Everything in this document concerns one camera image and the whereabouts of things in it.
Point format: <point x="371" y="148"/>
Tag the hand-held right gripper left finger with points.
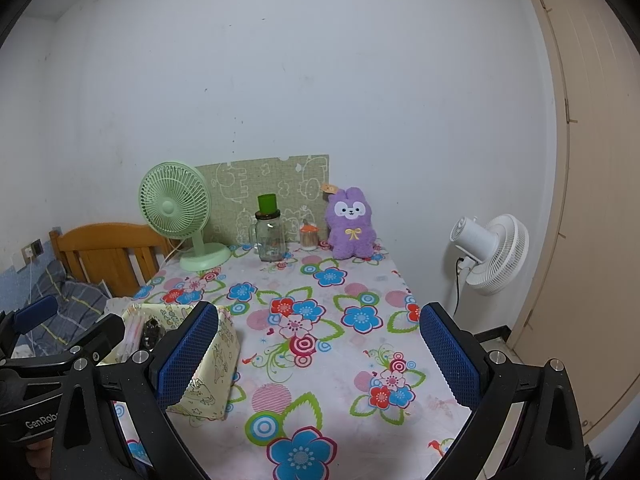
<point x="185" y="355"/>

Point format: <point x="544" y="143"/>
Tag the black plastic bundle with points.
<point x="152" y="332"/>

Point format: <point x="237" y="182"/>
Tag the purple plush bunny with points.
<point x="350" y="235"/>

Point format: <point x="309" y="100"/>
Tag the white standing fan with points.
<point x="500" y="255"/>

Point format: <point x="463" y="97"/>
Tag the glass jar with green lid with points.
<point x="270" y="240"/>

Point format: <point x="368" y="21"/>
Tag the beige door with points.
<point x="590" y="210"/>

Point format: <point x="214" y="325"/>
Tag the green desk fan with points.
<point x="167" y="205"/>

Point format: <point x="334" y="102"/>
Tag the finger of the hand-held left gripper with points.
<point x="35" y="315"/>
<point x="102" y="337"/>

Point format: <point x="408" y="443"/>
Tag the green patterned board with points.
<point x="280" y="175"/>

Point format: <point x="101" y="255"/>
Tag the yellow fabric storage box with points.
<point x="215" y="360"/>

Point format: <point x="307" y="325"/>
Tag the wall socket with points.
<point x="34" y="250"/>

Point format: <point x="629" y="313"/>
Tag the person's left hand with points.
<point x="39" y="462"/>

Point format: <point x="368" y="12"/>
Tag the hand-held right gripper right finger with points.
<point x="450" y="355"/>

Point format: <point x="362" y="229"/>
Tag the small jar with orange lid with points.
<point x="308" y="241"/>

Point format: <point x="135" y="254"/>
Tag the grey plaid pillow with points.
<point x="75" y="300"/>

